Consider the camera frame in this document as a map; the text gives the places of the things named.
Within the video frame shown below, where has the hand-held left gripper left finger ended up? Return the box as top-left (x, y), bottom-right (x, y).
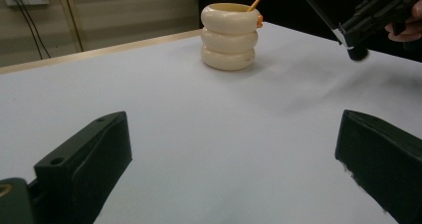
top-left (33, 111), bottom-right (133, 224)

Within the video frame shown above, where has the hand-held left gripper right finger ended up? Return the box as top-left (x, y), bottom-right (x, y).
top-left (334, 109), bottom-right (422, 224)

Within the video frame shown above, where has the black makeup brush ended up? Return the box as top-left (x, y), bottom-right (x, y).
top-left (301, 0), bottom-right (370, 62)

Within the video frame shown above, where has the thin black orange-tipped brush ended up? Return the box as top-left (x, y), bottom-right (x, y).
top-left (247, 0), bottom-right (264, 13)

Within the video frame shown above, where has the cream ringed brush holder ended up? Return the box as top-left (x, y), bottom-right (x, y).
top-left (200, 2), bottom-right (264, 72)

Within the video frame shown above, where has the black wall cable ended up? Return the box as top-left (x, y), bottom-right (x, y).
top-left (19, 0), bottom-right (52, 59)
top-left (12, 0), bottom-right (44, 61)

